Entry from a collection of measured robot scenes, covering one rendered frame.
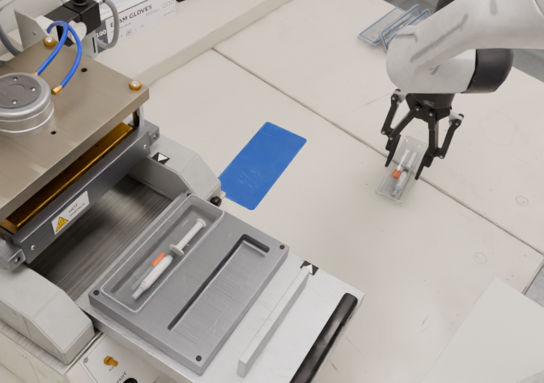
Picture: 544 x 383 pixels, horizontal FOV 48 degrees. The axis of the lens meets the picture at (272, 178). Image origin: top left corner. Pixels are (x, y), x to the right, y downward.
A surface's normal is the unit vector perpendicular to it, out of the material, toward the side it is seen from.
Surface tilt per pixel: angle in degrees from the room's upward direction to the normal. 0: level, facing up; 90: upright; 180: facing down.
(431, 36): 82
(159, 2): 87
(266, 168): 0
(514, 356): 0
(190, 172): 41
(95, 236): 0
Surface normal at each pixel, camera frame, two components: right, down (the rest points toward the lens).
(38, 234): 0.85, 0.44
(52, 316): 0.63, -0.21
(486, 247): 0.11, -0.65
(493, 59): 0.14, -0.02
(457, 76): 0.14, 0.73
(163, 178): -0.51, 0.61
